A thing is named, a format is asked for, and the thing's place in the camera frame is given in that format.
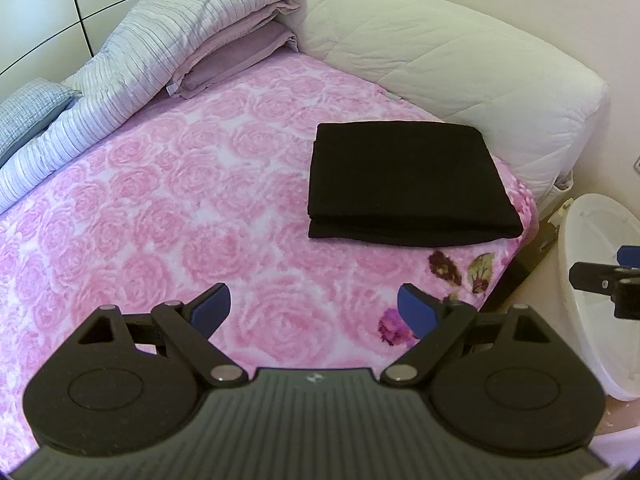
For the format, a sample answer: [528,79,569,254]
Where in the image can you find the white quilted mattress pad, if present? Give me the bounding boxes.
[277,0,611,201]

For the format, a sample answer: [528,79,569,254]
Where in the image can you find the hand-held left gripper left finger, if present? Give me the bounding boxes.
[77,282,246,387]

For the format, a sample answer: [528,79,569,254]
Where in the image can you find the white round plastic tub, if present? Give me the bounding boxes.
[557,192,640,401]

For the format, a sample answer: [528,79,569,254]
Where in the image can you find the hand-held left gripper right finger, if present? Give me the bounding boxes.
[380,284,546,387]

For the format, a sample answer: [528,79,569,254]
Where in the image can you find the blue-grey checked pillow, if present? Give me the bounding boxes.
[0,78,82,161]

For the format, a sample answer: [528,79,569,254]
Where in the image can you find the striped lilac quilt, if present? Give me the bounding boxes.
[0,0,301,216]

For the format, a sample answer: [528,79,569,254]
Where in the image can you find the pink floral blanket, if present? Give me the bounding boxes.
[0,52,541,461]

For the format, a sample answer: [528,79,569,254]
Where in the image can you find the white wardrobe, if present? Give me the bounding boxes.
[0,0,211,86]

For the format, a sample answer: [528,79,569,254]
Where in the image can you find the folded purple sheet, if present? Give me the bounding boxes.
[167,0,301,101]

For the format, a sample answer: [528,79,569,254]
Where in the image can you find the black pants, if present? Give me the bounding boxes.
[307,121,525,248]

